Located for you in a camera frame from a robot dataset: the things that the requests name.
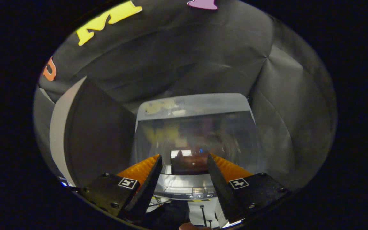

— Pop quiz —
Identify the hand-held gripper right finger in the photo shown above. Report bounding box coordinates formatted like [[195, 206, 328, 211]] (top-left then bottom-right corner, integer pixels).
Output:
[[206, 153, 289, 224]]

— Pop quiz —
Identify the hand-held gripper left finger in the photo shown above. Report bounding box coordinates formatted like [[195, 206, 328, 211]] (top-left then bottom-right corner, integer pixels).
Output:
[[81, 154, 163, 221]]

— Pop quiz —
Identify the dark washing machine lid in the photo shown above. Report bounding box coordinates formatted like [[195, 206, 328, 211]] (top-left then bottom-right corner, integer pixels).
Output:
[[135, 110, 261, 189]]

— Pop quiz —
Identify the grey washing machine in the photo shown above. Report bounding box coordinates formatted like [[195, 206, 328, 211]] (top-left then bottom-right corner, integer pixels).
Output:
[[134, 93, 262, 229]]

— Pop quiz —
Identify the grey cabinet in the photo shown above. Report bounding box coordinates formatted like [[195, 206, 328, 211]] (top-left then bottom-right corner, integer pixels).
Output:
[[49, 76, 136, 187]]

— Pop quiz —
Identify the black backdrop cloth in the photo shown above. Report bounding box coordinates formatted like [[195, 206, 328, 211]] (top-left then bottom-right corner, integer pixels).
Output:
[[33, 0, 338, 192]]

